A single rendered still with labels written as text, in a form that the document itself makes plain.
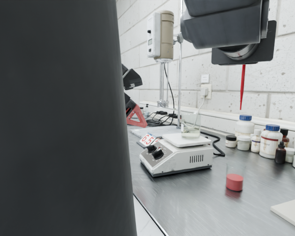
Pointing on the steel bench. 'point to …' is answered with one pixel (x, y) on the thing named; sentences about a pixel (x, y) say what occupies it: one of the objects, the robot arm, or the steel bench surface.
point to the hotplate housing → (181, 159)
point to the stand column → (180, 74)
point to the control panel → (156, 150)
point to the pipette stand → (292, 211)
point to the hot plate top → (173, 138)
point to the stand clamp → (178, 38)
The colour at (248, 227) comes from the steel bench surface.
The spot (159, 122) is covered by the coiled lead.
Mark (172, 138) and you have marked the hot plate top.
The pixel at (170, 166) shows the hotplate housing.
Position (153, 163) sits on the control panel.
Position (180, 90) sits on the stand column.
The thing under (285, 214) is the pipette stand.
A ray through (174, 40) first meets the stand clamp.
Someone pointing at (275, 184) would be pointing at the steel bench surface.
